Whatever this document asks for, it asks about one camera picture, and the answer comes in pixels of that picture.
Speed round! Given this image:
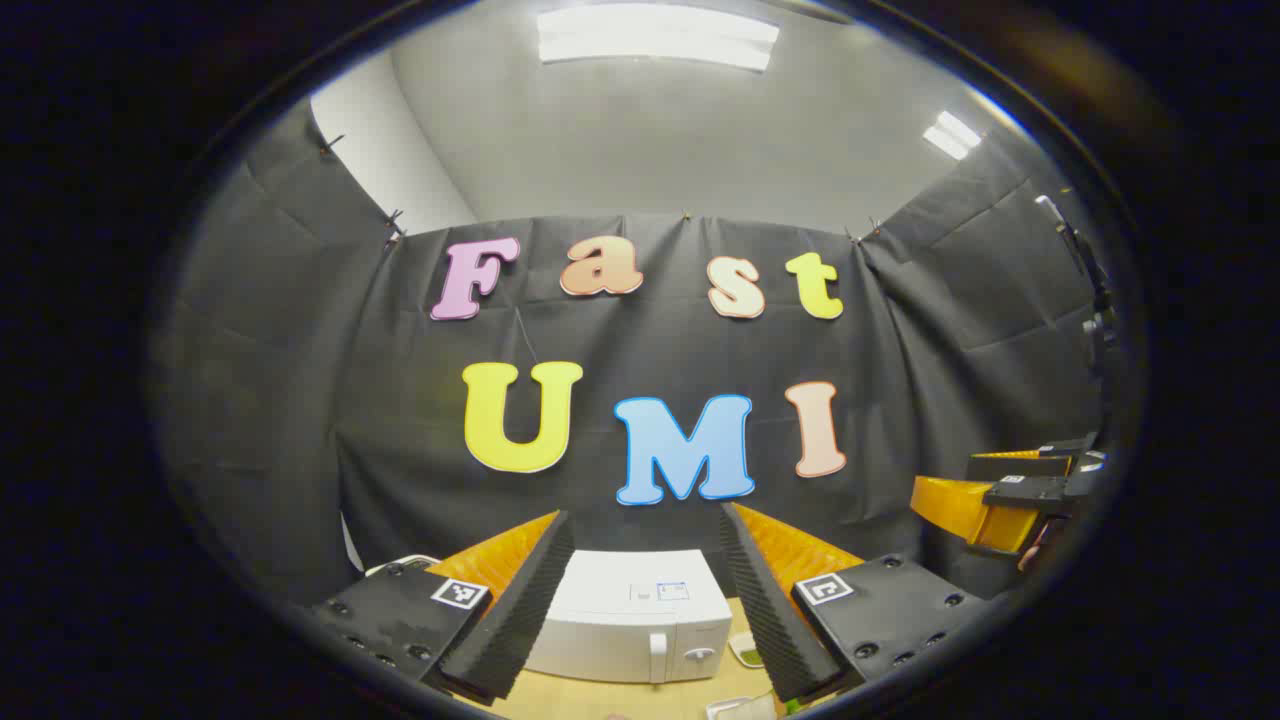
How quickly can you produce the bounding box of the black backdrop cloth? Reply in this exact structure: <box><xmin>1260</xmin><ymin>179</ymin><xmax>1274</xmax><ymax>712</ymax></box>
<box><xmin>150</xmin><ymin>100</ymin><xmax>1131</xmax><ymax>611</ymax></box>

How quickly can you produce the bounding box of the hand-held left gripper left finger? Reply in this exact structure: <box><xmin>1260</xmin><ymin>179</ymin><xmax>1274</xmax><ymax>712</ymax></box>
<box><xmin>312</xmin><ymin>510</ymin><xmax>578</xmax><ymax>706</ymax></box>

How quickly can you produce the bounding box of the white rectangular tray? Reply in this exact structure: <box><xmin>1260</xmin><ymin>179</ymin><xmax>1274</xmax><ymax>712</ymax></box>
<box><xmin>705</xmin><ymin>693</ymin><xmax>779</xmax><ymax>720</ymax></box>

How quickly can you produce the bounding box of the white microwave oven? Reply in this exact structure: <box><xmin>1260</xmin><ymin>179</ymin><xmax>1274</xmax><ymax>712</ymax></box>
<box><xmin>525</xmin><ymin>548</ymin><xmax>734</xmax><ymax>686</ymax></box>

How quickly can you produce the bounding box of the long ceiling light panel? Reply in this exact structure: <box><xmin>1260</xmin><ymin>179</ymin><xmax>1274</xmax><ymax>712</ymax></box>
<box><xmin>537</xmin><ymin>3</ymin><xmax>781</xmax><ymax>73</ymax></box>

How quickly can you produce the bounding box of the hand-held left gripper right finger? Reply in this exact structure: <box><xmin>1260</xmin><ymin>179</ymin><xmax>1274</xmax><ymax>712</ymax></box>
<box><xmin>718</xmin><ymin>502</ymin><xmax>991</xmax><ymax>704</ymax></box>

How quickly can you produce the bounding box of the small ceiling light panel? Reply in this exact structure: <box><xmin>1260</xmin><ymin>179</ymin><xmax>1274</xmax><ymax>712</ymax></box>
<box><xmin>922</xmin><ymin>110</ymin><xmax>983</xmax><ymax>161</ymax></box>

